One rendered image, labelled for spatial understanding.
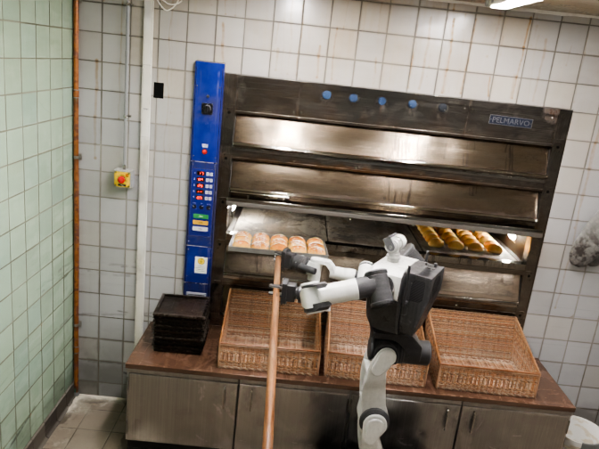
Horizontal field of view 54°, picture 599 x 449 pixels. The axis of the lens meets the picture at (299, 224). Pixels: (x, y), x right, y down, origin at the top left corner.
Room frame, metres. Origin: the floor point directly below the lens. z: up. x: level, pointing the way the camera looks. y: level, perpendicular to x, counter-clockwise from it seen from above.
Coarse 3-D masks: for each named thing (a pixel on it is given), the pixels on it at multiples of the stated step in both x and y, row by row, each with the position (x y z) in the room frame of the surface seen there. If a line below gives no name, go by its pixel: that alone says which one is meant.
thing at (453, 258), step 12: (228, 240) 3.31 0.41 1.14; (360, 252) 3.32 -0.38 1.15; (372, 252) 3.33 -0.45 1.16; (384, 252) 3.33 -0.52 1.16; (420, 252) 3.35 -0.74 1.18; (432, 252) 3.38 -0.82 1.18; (468, 264) 3.34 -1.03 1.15; (480, 264) 3.34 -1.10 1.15; (492, 264) 3.34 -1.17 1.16; (504, 264) 3.34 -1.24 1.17; (516, 264) 3.34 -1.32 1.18
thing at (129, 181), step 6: (120, 168) 3.28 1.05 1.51; (114, 174) 3.23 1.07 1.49; (120, 174) 3.23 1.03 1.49; (132, 174) 3.26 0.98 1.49; (114, 180) 3.23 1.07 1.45; (126, 180) 3.23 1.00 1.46; (132, 180) 3.26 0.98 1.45; (114, 186) 3.23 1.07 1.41; (120, 186) 3.23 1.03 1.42; (126, 186) 3.23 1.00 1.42; (132, 186) 3.26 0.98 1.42
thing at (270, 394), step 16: (272, 304) 2.35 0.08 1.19; (272, 320) 2.18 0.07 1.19; (272, 336) 2.04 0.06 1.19; (272, 352) 1.91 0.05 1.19; (272, 368) 1.80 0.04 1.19; (272, 384) 1.70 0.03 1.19; (272, 400) 1.62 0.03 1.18; (272, 416) 1.53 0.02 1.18; (272, 432) 1.46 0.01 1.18; (272, 448) 1.40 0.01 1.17
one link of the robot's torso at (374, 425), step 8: (368, 416) 2.38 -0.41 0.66; (376, 416) 2.37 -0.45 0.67; (368, 424) 2.36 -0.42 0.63; (376, 424) 2.36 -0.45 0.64; (384, 424) 2.37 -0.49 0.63; (360, 432) 2.43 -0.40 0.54; (368, 432) 2.36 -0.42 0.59; (376, 432) 2.36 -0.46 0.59; (360, 440) 2.40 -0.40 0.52; (368, 440) 2.36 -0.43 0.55; (376, 440) 2.37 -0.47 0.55; (360, 448) 2.39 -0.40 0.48; (368, 448) 2.39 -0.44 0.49; (376, 448) 2.38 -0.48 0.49
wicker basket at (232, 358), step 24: (264, 312) 3.25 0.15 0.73; (288, 312) 3.26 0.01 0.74; (240, 336) 3.18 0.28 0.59; (264, 336) 3.21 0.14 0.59; (288, 336) 3.22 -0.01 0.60; (312, 336) 3.23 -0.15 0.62; (240, 360) 2.82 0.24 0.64; (264, 360) 2.82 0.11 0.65; (288, 360) 2.95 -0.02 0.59; (312, 360) 2.83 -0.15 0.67
